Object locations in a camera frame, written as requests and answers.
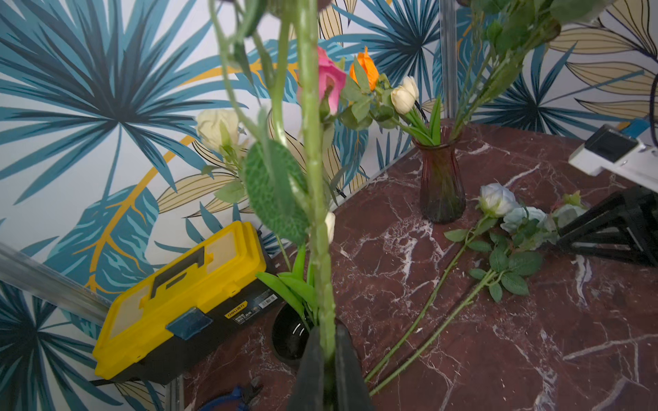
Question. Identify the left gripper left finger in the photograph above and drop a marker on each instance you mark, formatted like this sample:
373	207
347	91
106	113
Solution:
308	391

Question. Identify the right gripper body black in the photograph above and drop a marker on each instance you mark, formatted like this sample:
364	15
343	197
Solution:
623	227

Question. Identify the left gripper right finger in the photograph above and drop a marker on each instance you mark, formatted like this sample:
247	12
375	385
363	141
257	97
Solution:
351	390

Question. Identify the large pale blue rose stem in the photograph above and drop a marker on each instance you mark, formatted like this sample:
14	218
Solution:
494	201

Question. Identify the light blue peony bunch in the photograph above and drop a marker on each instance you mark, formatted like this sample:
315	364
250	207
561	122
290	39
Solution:
508	31

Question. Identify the black ceramic vase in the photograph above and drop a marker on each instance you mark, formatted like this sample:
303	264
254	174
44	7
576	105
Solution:
289	337

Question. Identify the dark red glass vase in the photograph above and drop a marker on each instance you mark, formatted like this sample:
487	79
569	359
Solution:
442	198

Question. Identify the yellow black toolbox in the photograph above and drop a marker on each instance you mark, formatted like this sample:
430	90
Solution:
171	320

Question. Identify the cream tulip stems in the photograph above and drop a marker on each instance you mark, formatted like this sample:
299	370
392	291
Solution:
405	101

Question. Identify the cream rose stem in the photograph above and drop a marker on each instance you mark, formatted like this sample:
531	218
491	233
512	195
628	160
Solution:
280	153

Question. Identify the orange rose stem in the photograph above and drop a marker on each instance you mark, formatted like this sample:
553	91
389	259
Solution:
367	65

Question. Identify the pink rose stem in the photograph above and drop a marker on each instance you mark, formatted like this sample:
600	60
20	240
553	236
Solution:
332	81

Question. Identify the blue handled pliers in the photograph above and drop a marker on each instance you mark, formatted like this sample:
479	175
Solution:
241	396

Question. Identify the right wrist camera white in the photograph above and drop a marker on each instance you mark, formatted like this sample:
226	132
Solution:
608	149

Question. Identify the right aluminium frame post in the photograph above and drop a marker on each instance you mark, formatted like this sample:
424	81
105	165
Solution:
449	57

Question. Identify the aluminium frame post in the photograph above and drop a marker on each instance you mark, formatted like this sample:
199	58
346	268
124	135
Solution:
449	57
47	323

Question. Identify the left aluminium frame post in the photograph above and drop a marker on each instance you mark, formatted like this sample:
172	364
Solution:
47	323

